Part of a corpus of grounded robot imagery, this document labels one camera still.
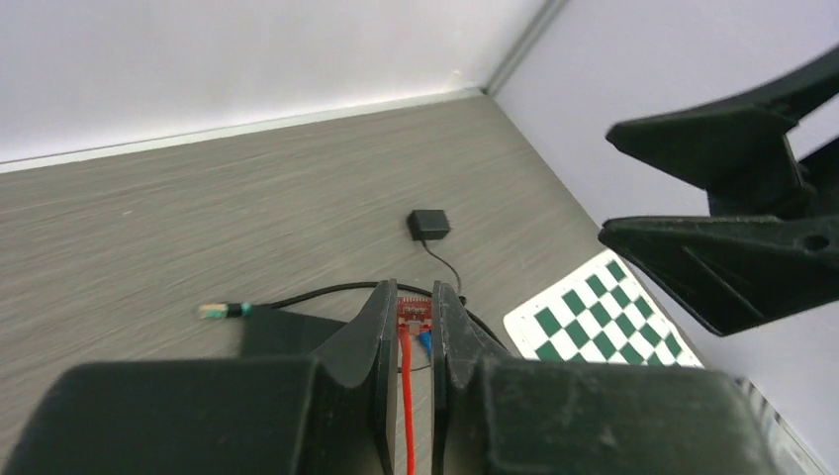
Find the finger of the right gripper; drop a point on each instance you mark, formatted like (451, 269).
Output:
(736, 149)
(733, 274)

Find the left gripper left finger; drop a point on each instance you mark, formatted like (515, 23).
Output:
(328, 411)

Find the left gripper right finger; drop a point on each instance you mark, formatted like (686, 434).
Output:
(494, 413)

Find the black power adapter with cord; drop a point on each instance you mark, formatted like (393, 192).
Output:
(430, 225)

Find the black switch with blue ports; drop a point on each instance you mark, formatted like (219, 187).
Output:
(272, 332)

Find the green white chessboard mat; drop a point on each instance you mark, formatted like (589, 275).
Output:
(599, 313)

